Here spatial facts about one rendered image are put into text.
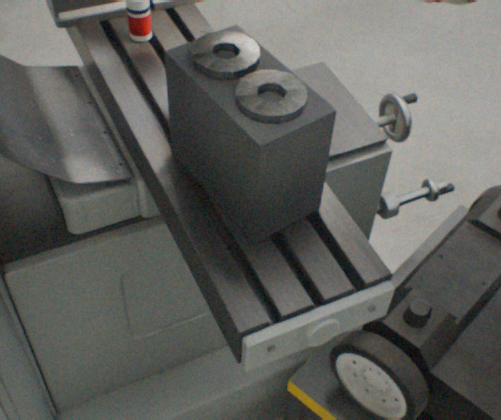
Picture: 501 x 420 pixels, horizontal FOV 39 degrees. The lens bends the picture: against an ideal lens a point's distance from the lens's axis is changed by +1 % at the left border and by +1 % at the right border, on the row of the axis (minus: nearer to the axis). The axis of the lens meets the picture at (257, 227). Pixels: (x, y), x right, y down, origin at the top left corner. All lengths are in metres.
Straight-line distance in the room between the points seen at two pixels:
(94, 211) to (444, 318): 0.67
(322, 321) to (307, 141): 0.24
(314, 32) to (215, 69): 2.15
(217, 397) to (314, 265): 0.79
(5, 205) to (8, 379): 0.33
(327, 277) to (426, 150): 1.67
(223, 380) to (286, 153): 0.92
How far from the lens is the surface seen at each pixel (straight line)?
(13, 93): 1.25
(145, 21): 1.29
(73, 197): 1.19
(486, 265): 1.49
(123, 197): 1.21
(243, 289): 0.92
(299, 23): 3.09
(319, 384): 1.48
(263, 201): 0.90
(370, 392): 1.43
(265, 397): 1.74
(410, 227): 2.31
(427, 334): 1.33
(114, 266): 1.32
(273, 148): 0.84
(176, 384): 1.70
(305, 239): 0.97
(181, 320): 1.57
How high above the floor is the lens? 1.70
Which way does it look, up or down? 50 degrees down
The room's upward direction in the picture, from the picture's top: 4 degrees clockwise
